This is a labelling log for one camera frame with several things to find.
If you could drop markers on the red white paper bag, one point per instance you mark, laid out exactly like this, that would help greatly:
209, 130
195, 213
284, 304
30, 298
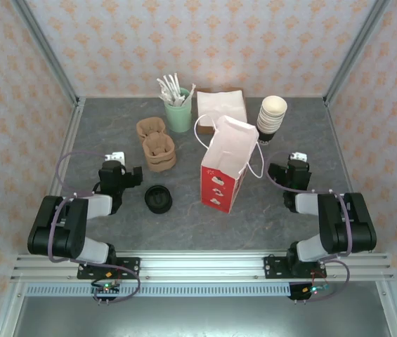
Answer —
219, 189

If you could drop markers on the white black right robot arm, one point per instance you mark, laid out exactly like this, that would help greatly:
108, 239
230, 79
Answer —
345, 224

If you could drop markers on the black round lid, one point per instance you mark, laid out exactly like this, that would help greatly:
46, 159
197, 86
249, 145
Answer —
159, 200

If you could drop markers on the stack of paper cups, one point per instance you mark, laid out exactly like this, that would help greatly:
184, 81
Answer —
272, 116

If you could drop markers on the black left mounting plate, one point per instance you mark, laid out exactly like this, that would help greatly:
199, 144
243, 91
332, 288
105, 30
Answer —
128, 267

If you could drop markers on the black mounting plate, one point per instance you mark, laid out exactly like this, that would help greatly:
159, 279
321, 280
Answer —
275, 267
128, 267

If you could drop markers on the mint green holder cup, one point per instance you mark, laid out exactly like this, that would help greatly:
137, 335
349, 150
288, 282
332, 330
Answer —
178, 117

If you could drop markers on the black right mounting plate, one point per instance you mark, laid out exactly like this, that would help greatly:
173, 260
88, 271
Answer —
275, 267

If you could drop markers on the white wrapped straw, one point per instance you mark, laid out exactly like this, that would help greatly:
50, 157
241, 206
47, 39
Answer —
168, 84
192, 92
163, 87

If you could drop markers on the left circuit board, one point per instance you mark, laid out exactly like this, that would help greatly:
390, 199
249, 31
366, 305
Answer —
105, 288

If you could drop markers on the circuit board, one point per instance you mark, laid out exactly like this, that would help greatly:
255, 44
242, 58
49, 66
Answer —
315, 288
105, 288

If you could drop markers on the right circuit board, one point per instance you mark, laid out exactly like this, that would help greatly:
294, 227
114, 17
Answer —
315, 288

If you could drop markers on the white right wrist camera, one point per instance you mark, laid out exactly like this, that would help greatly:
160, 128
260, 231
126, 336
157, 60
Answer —
298, 156

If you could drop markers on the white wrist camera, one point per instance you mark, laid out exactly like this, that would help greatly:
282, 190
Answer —
298, 156
116, 156

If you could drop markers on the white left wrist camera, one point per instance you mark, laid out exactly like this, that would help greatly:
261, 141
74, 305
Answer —
116, 156

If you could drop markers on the aluminium side rail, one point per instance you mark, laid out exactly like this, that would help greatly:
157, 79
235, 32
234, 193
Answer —
68, 147

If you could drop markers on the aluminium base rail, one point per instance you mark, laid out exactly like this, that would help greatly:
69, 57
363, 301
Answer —
201, 267

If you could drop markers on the aluminium frame post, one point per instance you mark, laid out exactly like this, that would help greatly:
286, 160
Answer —
353, 52
47, 52

